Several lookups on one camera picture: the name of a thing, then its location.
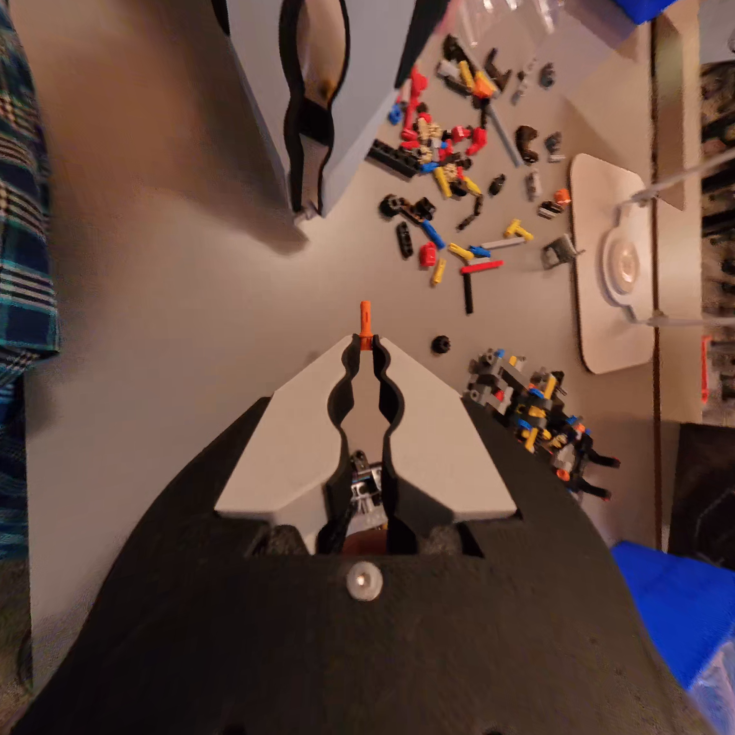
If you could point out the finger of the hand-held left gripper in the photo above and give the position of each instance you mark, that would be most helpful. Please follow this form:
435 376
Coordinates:
367 74
258 63

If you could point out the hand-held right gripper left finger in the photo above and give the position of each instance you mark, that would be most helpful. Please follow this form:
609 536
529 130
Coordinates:
287 448

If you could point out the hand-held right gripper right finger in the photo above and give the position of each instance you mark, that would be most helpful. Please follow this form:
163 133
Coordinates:
442 448

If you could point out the partly built lego assembly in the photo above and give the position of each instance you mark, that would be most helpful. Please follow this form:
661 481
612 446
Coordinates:
534 402

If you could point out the orange lego pin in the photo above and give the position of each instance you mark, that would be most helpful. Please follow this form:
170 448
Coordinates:
366 318

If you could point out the small grey lego piece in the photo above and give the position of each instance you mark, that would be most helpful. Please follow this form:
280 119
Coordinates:
305 212

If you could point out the pile of loose lego pieces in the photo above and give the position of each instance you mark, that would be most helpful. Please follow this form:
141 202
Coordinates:
413 123

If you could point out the small grey lego assembly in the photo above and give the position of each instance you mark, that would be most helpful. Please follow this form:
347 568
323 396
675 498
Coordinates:
364 488

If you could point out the long black lego beam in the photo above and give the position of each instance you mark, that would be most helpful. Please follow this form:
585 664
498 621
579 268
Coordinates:
396 158

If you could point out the small black lego gear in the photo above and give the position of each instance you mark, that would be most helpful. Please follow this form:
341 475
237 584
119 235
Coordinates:
441 344

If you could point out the black lego axle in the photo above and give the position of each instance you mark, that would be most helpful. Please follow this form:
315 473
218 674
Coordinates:
468 296

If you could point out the red lego axle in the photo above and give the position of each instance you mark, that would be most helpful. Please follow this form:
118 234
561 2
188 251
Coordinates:
481 267

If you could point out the grey toothed lego part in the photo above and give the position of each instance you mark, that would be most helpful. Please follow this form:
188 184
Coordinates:
560 252

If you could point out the orange lego bush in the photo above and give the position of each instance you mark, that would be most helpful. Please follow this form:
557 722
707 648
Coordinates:
563 197

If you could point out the crinkled clear plastic bag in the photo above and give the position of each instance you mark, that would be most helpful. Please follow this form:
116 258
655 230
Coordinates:
505 20

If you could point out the dark box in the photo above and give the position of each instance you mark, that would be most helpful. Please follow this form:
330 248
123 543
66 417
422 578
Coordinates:
706 494

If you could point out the red plastic box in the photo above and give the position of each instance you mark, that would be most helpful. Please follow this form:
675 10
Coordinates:
706 373

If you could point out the blue storage bin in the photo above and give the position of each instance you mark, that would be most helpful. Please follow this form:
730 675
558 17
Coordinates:
672 608

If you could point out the blue plastic box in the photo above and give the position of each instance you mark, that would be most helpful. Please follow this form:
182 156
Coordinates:
646 8

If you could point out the blue plaid clothing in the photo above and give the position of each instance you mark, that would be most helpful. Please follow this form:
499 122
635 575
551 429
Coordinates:
23 229

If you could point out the black metal rack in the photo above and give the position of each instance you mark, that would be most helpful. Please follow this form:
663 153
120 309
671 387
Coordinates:
718 218

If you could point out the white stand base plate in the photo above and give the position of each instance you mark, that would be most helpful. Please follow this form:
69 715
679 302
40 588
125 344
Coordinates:
597 321

